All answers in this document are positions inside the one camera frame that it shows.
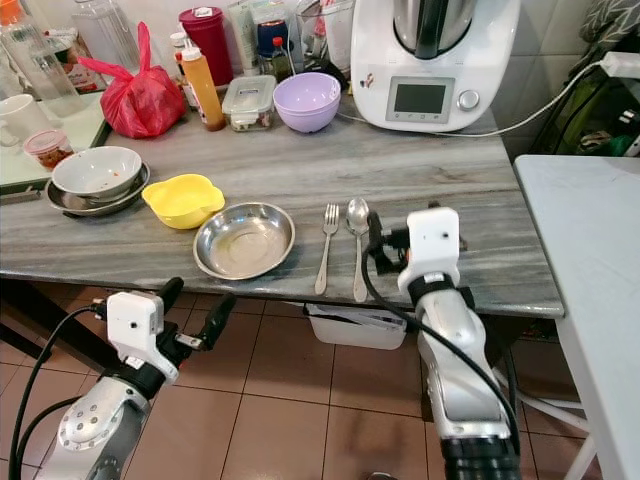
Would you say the steel spoon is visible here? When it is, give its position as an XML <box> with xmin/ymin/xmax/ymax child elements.
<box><xmin>346</xmin><ymin>197</ymin><xmax>372</xmax><ymax>303</ymax></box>

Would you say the steel fork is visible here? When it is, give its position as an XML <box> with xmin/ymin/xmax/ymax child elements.
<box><xmin>314</xmin><ymin>204</ymin><xmax>341</xmax><ymax>296</ymax></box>

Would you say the empty round steel plate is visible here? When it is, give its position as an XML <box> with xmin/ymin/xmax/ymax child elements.
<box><xmin>193</xmin><ymin>202</ymin><xmax>296</xmax><ymax>281</ymax></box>

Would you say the white plastic bin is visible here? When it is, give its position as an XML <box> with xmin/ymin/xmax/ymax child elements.
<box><xmin>305</xmin><ymin>303</ymin><xmax>411</xmax><ymax>351</ymax></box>

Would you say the yellow plastic bowl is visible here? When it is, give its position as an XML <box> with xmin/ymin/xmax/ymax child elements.
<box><xmin>141</xmin><ymin>173</ymin><xmax>226</xmax><ymax>230</ymax></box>

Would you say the steel plate with bowl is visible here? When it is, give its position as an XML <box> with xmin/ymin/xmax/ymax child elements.
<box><xmin>45</xmin><ymin>165</ymin><xmax>151</xmax><ymax>218</ymax></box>

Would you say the grey round bowl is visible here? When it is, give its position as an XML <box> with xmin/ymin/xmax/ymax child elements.
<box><xmin>50</xmin><ymin>146</ymin><xmax>143</xmax><ymax>202</ymax></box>

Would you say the white kitchen cooking machine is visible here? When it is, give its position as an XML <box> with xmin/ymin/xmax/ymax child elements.
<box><xmin>350</xmin><ymin>0</ymin><xmax>523</xmax><ymax>132</ymax></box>

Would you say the purple plastic bowl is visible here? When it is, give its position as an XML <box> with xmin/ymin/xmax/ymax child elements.
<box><xmin>272</xmin><ymin>72</ymin><xmax>343</xmax><ymax>134</ymax></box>

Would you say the white side table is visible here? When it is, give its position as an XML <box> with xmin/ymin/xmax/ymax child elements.
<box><xmin>515</xmin><ymin>155</ymin><xmax>640</xmax><ymax>480</ymax></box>

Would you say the dark green bag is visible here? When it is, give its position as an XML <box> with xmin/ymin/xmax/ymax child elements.
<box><xmin>530</xmin><ymin>70</ymin><xmax>640</xmax><ymax>157</ymax></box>

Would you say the pale green tray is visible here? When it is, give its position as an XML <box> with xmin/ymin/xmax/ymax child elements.
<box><xmin>0</xmin><ymin>92</ymin><xmax>111</xmax><ymax>196</ymax></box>

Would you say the clear plastic food container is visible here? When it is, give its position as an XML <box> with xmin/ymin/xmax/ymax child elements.
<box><xmin>221</xmin><ymin>75</ymin><xmax>278</xmax><ymax>132</ymax></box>

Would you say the small jar with red lid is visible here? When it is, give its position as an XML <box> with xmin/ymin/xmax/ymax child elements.
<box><xmin>24</xmin><ymin>130</ymin><xmax>73</xmax><ymax>171</ymax></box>

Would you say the red plastic bag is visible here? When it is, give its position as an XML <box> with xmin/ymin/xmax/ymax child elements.
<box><xmin>77</xmin><ymin>22</ymin><xmax>187</xmax><ymax>139</ymax></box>

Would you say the orange sauce squeeze bottle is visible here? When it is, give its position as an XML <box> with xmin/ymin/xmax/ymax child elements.
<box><xmin>180</xmin><ymin>40</ymin><xmax>227</xmax><ymax>132</ymax></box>

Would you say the clear glass jug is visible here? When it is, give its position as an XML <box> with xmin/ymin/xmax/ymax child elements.
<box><xmin>295</xmin><ymin>0</ymin><xmax>356</xmax><ymax>73</ymax></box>

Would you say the white mug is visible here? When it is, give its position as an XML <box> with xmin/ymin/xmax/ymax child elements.
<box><xmin>0</xmin><ymin>94</ymin><xmax>51</xmax><ymax>149</ymax></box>

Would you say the jar with dark blue lid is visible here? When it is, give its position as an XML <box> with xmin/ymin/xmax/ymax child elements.
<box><xmin>255</xmin><ymin>20</ymin><xmax>291</xmax><ymax>83</ymax></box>

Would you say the small white bottle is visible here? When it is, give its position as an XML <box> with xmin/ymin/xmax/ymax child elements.
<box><xmin>168</xmin><ymin>32</ymin><xmax>189</xmax><ymax>81</ymax></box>

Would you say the glass bottle with orange cap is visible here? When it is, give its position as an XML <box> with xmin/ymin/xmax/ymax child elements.
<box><xmin>0</xmin><ymin>0</ymin><xmax>83</xmax><ymax>101</ymax></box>

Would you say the red plastic canister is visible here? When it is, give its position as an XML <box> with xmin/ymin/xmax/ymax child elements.
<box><xmin>178</xmin><ymin>7</ymin><xmax>233</xmax><ymax>86</ymax></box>

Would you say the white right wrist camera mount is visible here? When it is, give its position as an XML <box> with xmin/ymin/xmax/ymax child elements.
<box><xmin>397</xmin><ymin>207</ymin><xmax>461</xmax><ymax>293</ymax></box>

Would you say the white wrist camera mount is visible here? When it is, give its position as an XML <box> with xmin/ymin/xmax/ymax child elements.
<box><xmin>107</xmin><ymin>292</ymin><xmax>164</xmax><ymax>377</ymax></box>
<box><xmin>397</xmin><ymin>207</ymin><xmax>461</xmax><ymax>293</ymax></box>

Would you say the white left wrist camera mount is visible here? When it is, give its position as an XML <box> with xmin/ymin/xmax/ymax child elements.
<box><xmin>107</xmin><ymin>292</ymin><xmax>164</xmax><ymax>377</ymax></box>

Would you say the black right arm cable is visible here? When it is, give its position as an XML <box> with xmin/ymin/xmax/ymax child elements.
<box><xmin>363</xmin><ymin>262</ymin><xmax>521</xmax><ymax>456</ymax></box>

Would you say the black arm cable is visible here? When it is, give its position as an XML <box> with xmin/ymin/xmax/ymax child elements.
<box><xmin>8</xmin><ymin>305</ymin><xmax>111</xmax><ymax>480</ymax></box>
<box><xmin>363</xmin><ymin>262</ymin><xmax>521</xmax><ymax>456</ymax></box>

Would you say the white power cable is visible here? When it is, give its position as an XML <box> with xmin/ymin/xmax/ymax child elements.
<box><xmin>335</xmin><ymin>58</ymin><xmax>611</xmax><ymax>139</ymax></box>

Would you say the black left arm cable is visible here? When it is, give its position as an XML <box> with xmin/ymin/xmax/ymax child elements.
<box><xmin>8</xmin><ymin>305</ymin><xmax>111</xmax><ymax>480</ymax></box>

